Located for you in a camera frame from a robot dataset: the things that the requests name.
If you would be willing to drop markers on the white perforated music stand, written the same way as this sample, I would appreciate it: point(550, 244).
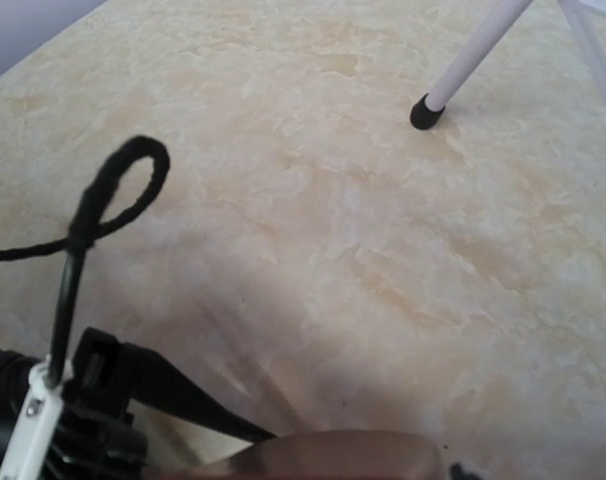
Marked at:
point(426, 113)

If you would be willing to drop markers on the brown wooden metronome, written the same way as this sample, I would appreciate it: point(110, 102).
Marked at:
point(345, 454)

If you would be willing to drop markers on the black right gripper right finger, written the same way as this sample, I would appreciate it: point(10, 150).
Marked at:
point(458, 472)

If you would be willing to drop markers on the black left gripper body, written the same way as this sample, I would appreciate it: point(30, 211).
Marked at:
point(94, 438)

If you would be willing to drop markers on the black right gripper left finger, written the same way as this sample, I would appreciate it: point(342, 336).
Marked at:
point(159, 385)

